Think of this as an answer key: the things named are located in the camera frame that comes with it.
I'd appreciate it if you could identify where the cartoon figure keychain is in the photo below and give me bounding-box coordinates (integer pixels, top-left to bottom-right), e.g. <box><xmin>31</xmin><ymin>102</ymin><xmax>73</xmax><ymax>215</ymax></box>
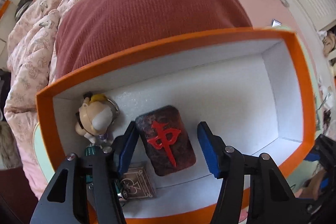
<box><xmin>75</xmin><ymin>92</ymin><xmax>120</xmax><ymax>146</ymax></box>

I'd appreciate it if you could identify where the pink floral quilt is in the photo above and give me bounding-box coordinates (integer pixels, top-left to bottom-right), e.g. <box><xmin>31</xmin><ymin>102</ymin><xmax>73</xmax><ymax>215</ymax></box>
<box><xmin>4</xmin><ymin>0</ymin><xmax>80</xmax><ymax>198</ymax></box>

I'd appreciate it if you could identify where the orange cardboard box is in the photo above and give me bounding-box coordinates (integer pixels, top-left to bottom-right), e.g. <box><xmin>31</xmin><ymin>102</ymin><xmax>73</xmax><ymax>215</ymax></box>
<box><xmin>33</xmin><ymin>28</ymin><xmax>315</xmax><ymax>223</ymax></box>

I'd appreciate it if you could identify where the green cartoon lap table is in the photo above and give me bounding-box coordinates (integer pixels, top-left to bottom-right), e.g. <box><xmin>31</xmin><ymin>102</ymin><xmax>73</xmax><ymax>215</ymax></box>
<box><xmin>33</xmin><ymin>123</ymin><xmax>55</xmax><ymax>182</ymax></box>

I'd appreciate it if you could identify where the red mahjong tile block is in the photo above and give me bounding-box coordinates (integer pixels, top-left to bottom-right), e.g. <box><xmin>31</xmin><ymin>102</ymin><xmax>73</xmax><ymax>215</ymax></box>
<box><xmin>135</xmin><ymin>105</ymin><xmax>197</xmax><ymax>177</ymax></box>

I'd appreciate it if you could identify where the red corduroy pillow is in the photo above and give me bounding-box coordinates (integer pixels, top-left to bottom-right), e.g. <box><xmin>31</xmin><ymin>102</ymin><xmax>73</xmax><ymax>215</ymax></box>
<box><xmin>55</xmin><ymin>0</ymin><xmax>252</xmax><ymax>78</ymax></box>

